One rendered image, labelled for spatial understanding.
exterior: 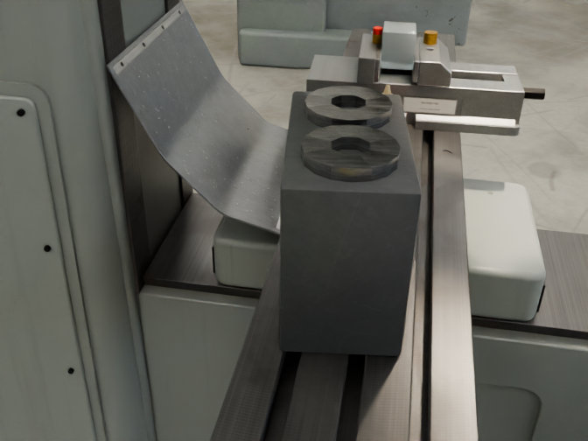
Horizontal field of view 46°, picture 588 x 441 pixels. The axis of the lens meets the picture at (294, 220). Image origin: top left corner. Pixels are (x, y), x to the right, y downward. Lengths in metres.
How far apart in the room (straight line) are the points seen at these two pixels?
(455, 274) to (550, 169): 2.39
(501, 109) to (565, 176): 2.01
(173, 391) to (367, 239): 0.73
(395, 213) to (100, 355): 0.71
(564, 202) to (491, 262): 1.92
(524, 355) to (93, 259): 0.66
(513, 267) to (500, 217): 0.14
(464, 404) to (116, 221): 0.60
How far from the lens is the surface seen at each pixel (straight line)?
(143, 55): 1.05
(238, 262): 1.07
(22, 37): 0.96
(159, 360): 1.24
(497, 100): 1.16
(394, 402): 0.66
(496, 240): 1.10
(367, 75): 1.14
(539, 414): 1.22
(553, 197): 2.98
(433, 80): 1.14
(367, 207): 0.60
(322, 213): 0.60
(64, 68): 0.95
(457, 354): 0.72
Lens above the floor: 1.41
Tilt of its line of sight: 33 degrees down
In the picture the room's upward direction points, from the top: 1 degrees clockwise
